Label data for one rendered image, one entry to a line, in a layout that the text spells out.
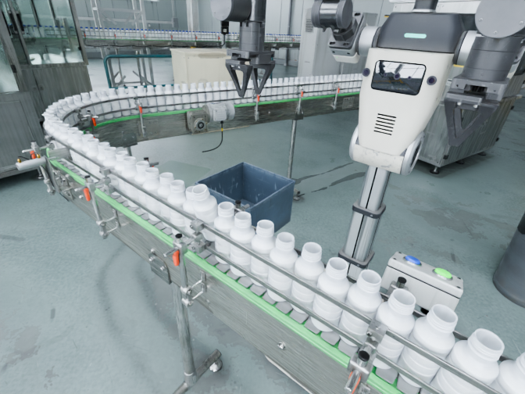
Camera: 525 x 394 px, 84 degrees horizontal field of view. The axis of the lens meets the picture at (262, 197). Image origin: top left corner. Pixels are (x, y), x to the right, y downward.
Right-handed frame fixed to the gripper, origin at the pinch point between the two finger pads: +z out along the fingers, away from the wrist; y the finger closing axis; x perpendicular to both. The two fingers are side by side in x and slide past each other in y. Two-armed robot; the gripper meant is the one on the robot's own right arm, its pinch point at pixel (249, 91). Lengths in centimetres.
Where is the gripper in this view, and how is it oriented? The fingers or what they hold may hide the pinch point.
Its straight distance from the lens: 75.5
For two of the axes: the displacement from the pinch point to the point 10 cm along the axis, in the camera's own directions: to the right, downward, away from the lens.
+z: -0.6, 8.7, 5.0
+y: -6.1, 3.6, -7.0
